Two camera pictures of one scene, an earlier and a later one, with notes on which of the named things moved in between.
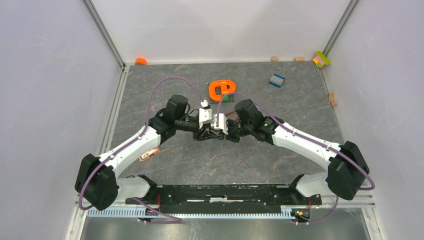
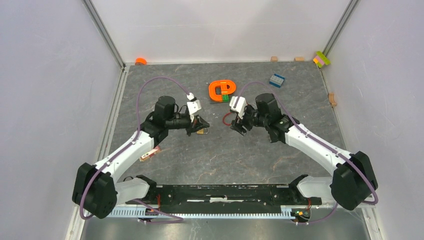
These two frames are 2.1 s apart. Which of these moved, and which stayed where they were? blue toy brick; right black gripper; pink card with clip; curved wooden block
Moved: right black gripper
Stayed: blue toy brick; curved wooden block; pink card with clip
